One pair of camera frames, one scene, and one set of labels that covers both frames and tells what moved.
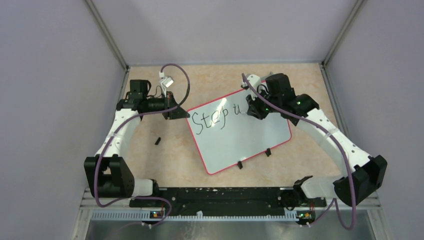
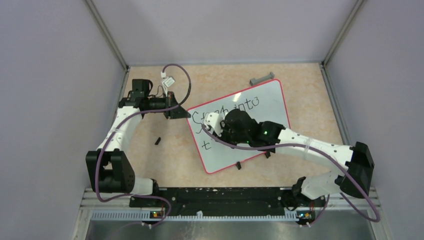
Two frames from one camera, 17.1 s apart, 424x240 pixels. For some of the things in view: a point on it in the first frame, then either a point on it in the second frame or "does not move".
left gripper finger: [179, 112] does not move
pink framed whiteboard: [225, 135] does not move
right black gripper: [253, 109] -> [224, 126]
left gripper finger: [173, 102] does not move
